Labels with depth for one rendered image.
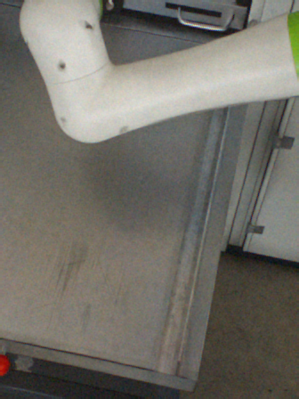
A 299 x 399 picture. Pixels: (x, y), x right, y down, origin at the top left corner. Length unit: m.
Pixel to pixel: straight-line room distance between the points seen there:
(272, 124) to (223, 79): 0.70
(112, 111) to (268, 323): 1.23
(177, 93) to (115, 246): 0.35
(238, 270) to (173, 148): 0.90
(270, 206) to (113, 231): 0.74
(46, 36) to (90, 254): 0.41
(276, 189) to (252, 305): 0.43
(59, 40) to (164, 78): 0.15
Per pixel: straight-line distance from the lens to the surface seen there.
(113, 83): 1.19
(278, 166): 1.94
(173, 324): 1.35
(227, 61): 1.15
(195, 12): 1.67
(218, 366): 2.24
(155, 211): 1.44
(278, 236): 2.21
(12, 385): 1.66
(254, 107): 1.81
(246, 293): 2.33
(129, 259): 1.40
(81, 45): 1.17
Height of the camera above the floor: 2.10
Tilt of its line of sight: 59 degrees down
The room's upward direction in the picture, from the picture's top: 5 degrees clockwise
